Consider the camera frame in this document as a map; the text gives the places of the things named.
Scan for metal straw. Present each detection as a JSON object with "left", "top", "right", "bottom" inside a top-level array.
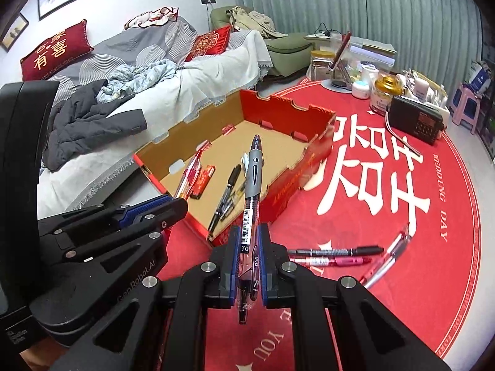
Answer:
[{"left": 385, "top": 112, "right": 422, "bottom": 156}]

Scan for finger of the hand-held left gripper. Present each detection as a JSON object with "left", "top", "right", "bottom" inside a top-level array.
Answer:
[
  {"left": 46, "top": 198, "right": 189, "bottom": 265},
  {"left": 39, "top": 195, "right": 173, "bottom": 241}
]

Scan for beige clothes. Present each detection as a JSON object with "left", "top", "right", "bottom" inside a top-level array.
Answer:
[{"left": 228, "top": 6, "right": 289, "bottom": 39}]

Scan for white cream jar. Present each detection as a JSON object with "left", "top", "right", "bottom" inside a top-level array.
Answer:
[{"left": 351, "top": 79, "right": 374, "bottom": 99}]

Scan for white barrel red pen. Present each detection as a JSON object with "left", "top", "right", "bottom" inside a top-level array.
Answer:
[{"left": 359, "top": 232, "right": 411, "bottom": 289}]

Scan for small side table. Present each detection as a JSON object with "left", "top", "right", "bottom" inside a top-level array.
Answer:
[{"left": 305, "top": 23, "right": 341, "bottom": 41}]

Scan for red cardboard box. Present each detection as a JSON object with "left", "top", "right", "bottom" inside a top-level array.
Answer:
[{"left": 133, "top": 89, "right": 337, "bottom": 248}]

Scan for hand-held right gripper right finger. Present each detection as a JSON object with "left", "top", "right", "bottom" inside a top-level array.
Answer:
[{"left": 258, "top": 224, "right": 453, "bottom": 371}]

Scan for red lighter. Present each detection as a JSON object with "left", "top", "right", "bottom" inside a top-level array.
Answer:
[{"left": 189, "top": 164, "right": 216, "bottom": 200}]

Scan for grey green curtain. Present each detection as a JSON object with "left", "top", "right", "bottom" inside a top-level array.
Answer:
[{"left": 228, "top": 0, "right": 484, "bottom": 97}]

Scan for clear plastic container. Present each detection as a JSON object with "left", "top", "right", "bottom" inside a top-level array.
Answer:
[{"left": 344, "top": 36, "right": 397, "bottom": 70}]

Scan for black marker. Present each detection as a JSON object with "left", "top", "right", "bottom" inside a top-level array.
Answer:
[{"left": 288, "top": 244, "right": 384, "bottom": 258}]

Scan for grey grip black gel pen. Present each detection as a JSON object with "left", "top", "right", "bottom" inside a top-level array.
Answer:
[{"left": 236, "top": 134, "right": 265, "bottom": 323}]

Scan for gold lid glass jar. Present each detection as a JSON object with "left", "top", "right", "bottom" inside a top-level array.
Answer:
[{"left": 371, "top": 75, "right": 405, "bottom": 117}]

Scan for red round table mat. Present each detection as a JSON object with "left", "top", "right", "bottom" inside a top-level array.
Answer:
[{"left": 157, "top": 77, "right": 480, "bottom": 371}]

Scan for yellow lid plastic jar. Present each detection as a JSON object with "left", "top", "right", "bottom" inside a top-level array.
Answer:
[{"left": 309, "top": 50, "right": 337, "bottom": 82}]

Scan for pink clip red pen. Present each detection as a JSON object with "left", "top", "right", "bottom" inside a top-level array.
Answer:
[{"left": 288, "top": 255, "right": 372, "bottom": 268}]

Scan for long black pen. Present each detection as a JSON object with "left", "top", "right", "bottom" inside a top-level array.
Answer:
[{"left": 208, "top": 164, "right": 242, "bottom": 233}]

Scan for pink plastic stool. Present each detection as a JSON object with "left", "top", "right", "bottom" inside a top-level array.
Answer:
[{"left": 450, "top": 85, "right": 484, "bottom": 134}]

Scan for white fringed sofa throw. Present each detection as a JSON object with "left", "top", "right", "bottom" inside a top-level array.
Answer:
[{"left": 37, "top": 29, "right": 269, "bottom": 209}]

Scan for light blue floral cloth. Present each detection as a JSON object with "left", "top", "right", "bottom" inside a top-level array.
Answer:
[{"left": 97, "top": 60, "right": 179, "bottom": 103}]

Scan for red case phone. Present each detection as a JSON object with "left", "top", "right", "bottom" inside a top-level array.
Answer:
[{"left": 330, "top": 31, "right": 352, "bottom": 72}]

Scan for dark grey jacket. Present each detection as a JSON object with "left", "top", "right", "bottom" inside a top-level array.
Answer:
[{"left": 42, "top": 79, "right": 148, "bottom": 173}]

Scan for red pillow with gold characters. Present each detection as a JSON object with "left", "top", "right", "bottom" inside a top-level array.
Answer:
[{"left": 20, "top": 19, "right": 94, "bottom": 82}]

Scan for red pillow with gold ornament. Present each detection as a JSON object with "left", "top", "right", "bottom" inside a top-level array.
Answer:
[{"left": 185, "top": 25, "right": 233, "bottom": 62}]

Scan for white cloth with red trim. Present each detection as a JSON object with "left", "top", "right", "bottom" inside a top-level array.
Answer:
[{"left": 124, "top": 6, "right": 179, "bottom": 28}]

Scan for green armchair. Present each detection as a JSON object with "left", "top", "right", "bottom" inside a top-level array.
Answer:
[{"left": 210, "top": 6, "right": 314, "bottom": 78}]

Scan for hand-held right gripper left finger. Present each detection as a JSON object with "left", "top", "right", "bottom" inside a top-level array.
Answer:
[{"left": 50, "top": 226, "right": 242, "bottom": 371}]

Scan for white bag with blue logo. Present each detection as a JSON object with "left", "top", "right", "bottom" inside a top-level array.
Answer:
[{"left": 468, "top": 60, "right": 495, "bottom": 93}]

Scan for black radio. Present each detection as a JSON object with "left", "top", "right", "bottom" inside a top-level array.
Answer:
[{"left": 389, "top": 95, "right": 445, "bottom": 145}]

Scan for clear red pen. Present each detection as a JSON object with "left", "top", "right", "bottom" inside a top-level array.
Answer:
[{"left": 173, "top": 149, "right": 204, "bottom": 202}]

